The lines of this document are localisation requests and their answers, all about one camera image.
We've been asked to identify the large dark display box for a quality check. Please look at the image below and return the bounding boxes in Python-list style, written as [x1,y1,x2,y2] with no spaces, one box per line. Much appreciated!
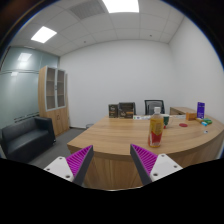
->
[118,101,137,120]

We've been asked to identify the wooden glass-door cabinet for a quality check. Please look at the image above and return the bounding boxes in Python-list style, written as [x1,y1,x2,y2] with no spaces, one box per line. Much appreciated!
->
[37,65,71,137]

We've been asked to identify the orange juice bottle white cap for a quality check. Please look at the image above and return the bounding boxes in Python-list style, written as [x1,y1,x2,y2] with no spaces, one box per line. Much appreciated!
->
[147,106,165,149]

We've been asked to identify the ceiling air vent grille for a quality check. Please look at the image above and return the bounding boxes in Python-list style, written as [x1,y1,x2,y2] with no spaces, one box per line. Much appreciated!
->
[68,0,107,20]

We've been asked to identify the orange cardboard box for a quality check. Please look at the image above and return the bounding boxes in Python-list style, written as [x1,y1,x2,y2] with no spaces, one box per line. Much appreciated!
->
[185,112,198,121]

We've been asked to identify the long white flat box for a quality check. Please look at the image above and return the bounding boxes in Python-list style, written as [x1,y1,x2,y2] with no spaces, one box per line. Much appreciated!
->
[132,114,187,121]

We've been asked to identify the small dark display box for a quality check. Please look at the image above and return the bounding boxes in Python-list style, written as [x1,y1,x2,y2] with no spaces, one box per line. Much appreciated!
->
[108,103,120,119]

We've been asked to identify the wooden office desk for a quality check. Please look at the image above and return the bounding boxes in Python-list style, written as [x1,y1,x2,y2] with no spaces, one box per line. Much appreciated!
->
[66,106,224,191]

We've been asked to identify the black mesh office chair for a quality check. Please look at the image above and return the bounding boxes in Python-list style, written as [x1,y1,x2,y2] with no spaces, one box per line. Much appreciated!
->
[144,99,166,117]

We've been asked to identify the rectangular ceiling light panel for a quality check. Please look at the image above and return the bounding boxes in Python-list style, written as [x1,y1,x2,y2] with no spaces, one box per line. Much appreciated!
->
[101,0,140,14]
[30,25,58,45]

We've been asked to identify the black leather sofa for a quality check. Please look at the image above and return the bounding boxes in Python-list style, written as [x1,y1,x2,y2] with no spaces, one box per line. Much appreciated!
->
[0,116,57,164]

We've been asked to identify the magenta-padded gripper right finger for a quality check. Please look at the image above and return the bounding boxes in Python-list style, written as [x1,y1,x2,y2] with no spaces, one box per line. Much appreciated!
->
[129,143,184,186]

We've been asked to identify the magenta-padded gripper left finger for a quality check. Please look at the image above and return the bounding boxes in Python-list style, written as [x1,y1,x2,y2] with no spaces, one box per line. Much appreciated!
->
[43,144,95,187]

